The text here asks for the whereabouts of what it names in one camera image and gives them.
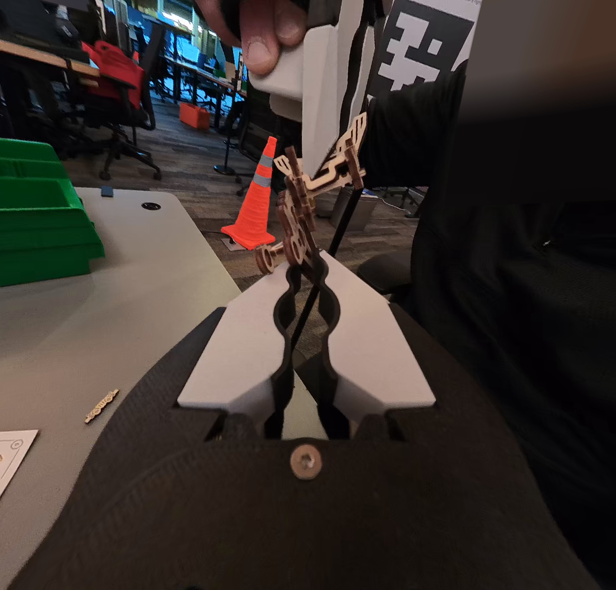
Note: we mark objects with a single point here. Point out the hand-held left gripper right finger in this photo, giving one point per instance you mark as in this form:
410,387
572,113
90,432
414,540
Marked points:
375,354

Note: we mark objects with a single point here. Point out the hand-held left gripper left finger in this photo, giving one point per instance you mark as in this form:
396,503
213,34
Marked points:
236,354

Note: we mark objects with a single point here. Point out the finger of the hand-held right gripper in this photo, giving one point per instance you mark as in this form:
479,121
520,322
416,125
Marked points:
366,60
327,108

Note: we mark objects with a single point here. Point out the wooden model frame part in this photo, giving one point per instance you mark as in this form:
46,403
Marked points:
332,176

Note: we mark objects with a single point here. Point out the wooden model lever assembly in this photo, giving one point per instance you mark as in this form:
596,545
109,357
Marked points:
296,243

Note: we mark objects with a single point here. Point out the person's right hand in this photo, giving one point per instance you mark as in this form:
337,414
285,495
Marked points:
262,36

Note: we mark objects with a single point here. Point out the black framed marker sign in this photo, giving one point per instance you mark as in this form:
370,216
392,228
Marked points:
418,36

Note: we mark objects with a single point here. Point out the black seat cushion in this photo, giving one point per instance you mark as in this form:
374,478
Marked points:
385,272

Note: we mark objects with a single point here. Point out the orange crate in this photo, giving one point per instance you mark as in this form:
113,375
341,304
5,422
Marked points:
195,116

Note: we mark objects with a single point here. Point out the small black stand round base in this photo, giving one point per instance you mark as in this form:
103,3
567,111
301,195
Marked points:
225,170

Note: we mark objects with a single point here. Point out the grey metal waste bin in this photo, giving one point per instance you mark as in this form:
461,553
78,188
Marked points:
366,210

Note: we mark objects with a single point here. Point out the orange red plastic piece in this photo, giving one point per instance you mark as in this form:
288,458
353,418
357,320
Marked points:
255,200

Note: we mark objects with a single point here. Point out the black floor stand pole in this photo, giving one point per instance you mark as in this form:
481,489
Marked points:
337,234

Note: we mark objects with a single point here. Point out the small toothed wooden part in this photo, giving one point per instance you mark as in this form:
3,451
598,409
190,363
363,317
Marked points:
101,407

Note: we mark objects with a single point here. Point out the black desk grommet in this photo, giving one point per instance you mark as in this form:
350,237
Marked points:
151,206

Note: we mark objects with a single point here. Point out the black chair with red jacket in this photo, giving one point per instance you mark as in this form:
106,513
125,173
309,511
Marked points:
115,70

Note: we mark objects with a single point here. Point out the open instruction booklet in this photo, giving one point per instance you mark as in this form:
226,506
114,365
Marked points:
12,455

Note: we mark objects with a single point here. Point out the wooden top workbench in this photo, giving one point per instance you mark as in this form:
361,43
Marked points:
38,56

